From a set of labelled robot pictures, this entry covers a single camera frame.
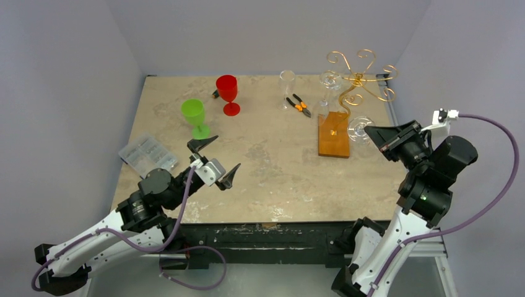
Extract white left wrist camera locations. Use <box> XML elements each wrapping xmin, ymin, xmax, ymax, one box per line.
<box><xmin>190</xmin><ymin>158</ymin><xmax>227</xmax><ymax>187</ymax></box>

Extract clear round wine glass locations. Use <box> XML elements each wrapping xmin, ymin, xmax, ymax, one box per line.
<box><xmin>347</xmin><ymin>116</ymin><xmax>375</xmax><ymax>145</ymax></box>

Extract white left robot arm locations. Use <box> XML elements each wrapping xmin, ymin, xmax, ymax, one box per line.
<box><xmin>31</xmin><ymin>137</ymin><xmax>241</xmax><ymax>296</ymax></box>

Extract clear tall flute glass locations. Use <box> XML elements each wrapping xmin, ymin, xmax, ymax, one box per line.
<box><xmin>279</xmin><ymin>70</ymin><xmax>296</xmax><ymax>110</ymax></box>

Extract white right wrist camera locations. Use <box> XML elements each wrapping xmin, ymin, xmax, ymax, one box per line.
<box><xmin>421</xmin><ymin>108</ymin><xmax>459</xmax><ymax>137</ymax></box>

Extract clear champagne flute with label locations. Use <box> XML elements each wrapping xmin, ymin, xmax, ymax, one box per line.
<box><xmin>316</xmin><ymin>70</ymin><xmax>343</xmax><ymax>126</ymax></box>

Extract clear plastic screw box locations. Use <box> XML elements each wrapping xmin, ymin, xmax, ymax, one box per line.
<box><xmin>118</xmin><ymin>132</ymin><xmax>178</xmax><ymax>179</ymax></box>

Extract wooden rack base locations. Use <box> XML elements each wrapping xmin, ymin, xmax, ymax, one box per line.
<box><xmin>317</xmin><ymin>111</ymin><xmax>350</xmax><ymax>158</ymax></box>

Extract orange black pliers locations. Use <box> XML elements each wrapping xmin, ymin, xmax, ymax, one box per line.
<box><xmin>285</xmin><ymin>93</ymin><xmax>312</xmax><ymax>118</ymax></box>

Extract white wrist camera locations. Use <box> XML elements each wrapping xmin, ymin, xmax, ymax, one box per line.
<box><xmin>421</xmin><ymin>108</ymin><xmax>459</xmax><ymax>137</ymax></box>
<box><xmin>190</xmin><ymin>158</ymin><xmax>227</xmax><ymax>187</ymax></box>

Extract red plastic goblet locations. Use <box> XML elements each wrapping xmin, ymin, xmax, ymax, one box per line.
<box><xmin>215</xmin><ymin>75</ymin><xmax>240</xmax><ymax>116</ymax></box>

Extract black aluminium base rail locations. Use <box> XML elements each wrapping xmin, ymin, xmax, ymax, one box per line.
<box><xmin>159</xmin><ymin>219</ymin><xmax>366</xmax><ymax>270</ymax></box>

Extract gold wire glass rack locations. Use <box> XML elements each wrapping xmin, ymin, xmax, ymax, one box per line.
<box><xmin>326</xmin><ymin>49</ymin><xmax>399</xmax><ymax>119</ymax></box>

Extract green plastic goblet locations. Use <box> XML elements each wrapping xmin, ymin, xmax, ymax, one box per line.
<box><xmin>181</xmin><ymin>98</ymin><xmax>210</xmax><ymax>140</ymax></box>

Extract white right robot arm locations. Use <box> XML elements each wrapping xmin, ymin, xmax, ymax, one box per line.
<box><xmin>331</xmin><ymin>121</ymin><xmax>478</xmax><ymax>296</ymax></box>

